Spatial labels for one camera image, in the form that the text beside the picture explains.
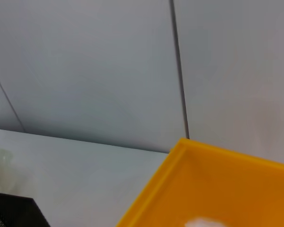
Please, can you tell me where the black mesh pen holder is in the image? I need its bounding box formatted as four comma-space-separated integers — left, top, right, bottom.
0, 191, 52, 227

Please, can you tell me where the yellow plastic bin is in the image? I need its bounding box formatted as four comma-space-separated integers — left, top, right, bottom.
115, 138, 284, 227

